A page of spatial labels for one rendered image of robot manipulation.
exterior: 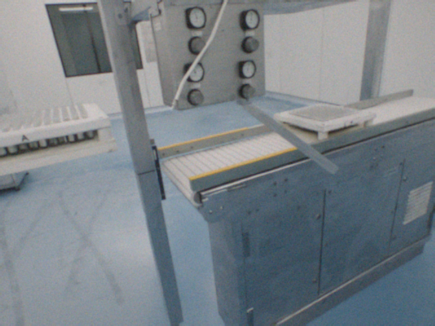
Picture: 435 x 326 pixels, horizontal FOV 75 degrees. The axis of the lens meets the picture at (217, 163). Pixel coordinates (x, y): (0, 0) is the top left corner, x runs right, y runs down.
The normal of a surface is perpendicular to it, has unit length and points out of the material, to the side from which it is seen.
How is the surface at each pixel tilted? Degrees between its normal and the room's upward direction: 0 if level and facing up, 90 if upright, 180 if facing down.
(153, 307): 0
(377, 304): 0
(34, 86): 90
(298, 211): 90
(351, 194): 90
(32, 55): 90
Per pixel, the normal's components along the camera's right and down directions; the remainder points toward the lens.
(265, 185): 0.46, 0.30
